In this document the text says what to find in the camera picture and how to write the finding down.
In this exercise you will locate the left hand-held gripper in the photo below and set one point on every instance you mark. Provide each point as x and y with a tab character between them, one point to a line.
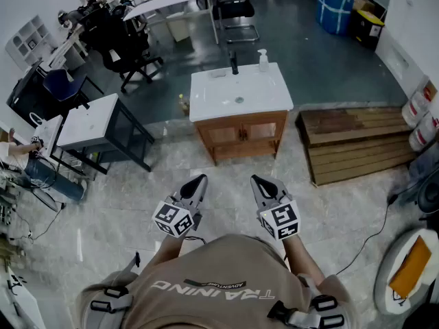
173	219

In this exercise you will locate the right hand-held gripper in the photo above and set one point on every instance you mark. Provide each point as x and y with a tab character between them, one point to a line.
283	219

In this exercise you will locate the person's left forearm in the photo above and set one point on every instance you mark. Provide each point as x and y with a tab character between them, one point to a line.
164	252

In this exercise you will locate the person's right forearm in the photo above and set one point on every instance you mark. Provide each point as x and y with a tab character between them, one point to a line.
303	259

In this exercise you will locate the clear pump soap dispenser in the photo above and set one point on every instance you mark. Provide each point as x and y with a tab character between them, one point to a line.
263	62

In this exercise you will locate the wooden vanity cabinet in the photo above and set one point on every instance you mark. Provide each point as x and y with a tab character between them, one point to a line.
240	142

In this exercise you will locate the small yellow bottle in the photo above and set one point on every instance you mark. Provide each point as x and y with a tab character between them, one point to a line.
184	104

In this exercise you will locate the wooden slatted bench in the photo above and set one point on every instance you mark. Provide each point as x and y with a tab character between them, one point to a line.
356	146

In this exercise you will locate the white sink basin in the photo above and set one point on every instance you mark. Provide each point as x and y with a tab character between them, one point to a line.
247	84

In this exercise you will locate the person's beige printed shirt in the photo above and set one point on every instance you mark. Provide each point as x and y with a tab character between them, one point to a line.
223	303

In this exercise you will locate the black faucet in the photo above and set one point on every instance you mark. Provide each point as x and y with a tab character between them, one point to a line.
234	63

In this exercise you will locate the round white base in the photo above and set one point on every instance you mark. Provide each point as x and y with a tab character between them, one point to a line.
382	279

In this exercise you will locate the black round speaker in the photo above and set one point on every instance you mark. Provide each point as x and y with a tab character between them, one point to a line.
430	195

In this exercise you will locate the black swivel office chair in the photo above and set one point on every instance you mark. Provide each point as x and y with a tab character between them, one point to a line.
116	46

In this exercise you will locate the white bucket red label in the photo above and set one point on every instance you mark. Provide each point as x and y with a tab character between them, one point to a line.
425	132
416	106

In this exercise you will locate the dark blue chair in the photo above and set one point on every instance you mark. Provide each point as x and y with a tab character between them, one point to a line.
61	84

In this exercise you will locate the black cantilever chair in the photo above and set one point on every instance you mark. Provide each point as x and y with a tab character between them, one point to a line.
233	9

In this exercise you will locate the black bin yellow lid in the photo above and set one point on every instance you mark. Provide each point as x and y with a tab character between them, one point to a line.
367	29

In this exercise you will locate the long white desk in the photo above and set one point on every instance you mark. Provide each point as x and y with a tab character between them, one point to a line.
171	0

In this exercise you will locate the blue wrapped bundle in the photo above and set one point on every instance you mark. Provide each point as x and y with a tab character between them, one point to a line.
334	3

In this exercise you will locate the cardboard box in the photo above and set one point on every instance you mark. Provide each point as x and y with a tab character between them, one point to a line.
364	2

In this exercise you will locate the white cubby shelf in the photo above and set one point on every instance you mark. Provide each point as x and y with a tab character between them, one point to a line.
29	43

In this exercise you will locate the white-top black-frame table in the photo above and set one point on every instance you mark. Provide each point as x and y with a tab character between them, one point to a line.
89	122

